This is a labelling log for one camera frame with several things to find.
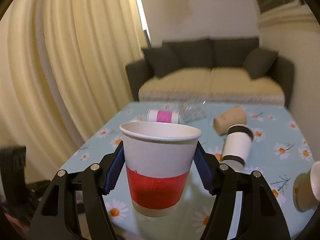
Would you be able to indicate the cream sofa blanket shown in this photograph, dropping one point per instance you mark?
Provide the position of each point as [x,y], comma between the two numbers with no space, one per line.
[220,84]

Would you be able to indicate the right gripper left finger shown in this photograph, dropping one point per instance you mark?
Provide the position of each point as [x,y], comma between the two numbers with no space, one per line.
[70,195]

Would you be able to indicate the right dark throw pillow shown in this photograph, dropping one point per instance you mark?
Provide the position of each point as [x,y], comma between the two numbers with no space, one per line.
[259,61]

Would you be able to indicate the dark throw pillow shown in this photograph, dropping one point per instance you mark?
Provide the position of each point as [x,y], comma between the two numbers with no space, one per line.
[259,61]
[162,60]

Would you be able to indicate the black band paper cup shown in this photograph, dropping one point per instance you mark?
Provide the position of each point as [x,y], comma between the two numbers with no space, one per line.
[237,147]

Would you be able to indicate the beige ceramic mug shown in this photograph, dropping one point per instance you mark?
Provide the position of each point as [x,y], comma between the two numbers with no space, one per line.
[306,189]

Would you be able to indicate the clear glass tumbler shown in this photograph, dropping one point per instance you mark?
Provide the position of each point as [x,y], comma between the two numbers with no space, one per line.
[190,111]

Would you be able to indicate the red band paper cup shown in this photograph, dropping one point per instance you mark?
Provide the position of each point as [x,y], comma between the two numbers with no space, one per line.
[158,158]

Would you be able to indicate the daisy print blue tablecloth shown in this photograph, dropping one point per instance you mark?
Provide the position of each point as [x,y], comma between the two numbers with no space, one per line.
[279,151]

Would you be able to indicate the left dark throw pillow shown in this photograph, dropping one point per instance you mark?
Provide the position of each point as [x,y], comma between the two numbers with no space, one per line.
[162,60]

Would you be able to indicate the dark grey sofa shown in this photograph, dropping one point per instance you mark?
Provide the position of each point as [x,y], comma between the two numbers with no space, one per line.
[211,53]

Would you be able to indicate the pink band paper cup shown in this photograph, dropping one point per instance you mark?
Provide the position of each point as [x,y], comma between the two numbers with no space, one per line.
[155,115]

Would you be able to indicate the cream curtain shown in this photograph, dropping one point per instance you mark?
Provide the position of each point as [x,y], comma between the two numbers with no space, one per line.
[63,74]

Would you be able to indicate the brown kraft paper cup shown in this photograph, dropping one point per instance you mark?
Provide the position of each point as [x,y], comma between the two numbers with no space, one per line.
[233,116]

